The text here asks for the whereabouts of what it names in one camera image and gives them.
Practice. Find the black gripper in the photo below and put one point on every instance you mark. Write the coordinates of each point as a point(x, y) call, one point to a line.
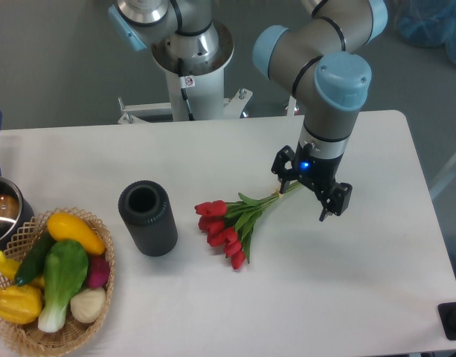
point(317, 174)

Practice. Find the red tulip bouquet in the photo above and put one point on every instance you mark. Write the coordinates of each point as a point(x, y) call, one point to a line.
point(230, 225)

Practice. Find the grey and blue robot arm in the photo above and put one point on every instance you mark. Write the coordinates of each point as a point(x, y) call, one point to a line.
point(316, 64)

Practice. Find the dark grey ribbed vase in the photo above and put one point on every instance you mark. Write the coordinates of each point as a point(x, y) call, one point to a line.
point(146, 211)

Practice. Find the blue plastic bag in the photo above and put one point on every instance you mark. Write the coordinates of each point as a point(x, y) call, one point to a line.
point(428, 24)

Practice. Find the black device at table edge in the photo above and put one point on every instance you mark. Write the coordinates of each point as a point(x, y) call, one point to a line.
point(447, 312)

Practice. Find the magenta radish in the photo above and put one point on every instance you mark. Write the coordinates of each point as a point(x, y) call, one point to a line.
point(98, 272)

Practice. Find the yellow squash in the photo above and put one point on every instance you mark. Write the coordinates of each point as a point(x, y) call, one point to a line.
point(62, 226)

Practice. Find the white garlic bulb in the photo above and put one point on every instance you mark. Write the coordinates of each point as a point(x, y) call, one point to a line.
point(87, 305)

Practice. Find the green bok choy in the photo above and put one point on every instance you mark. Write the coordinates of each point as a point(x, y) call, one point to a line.
point(65, 270)

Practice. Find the woven wicker basket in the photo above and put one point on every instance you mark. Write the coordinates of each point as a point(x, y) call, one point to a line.
point(28, 340)

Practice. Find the dark green cucumber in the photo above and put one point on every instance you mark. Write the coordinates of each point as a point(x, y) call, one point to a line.
point(33, 264)

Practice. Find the small yellow gourd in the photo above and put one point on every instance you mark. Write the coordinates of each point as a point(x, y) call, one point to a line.
point(9, 268)

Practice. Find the yellow bell pepper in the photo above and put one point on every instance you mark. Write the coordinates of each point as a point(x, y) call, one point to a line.
point(20, 304)

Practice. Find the white frame at right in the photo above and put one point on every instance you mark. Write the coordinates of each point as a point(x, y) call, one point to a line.
point(443, 178)

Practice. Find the blue handled saucepan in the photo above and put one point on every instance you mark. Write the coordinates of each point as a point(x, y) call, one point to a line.
point(14, 208)

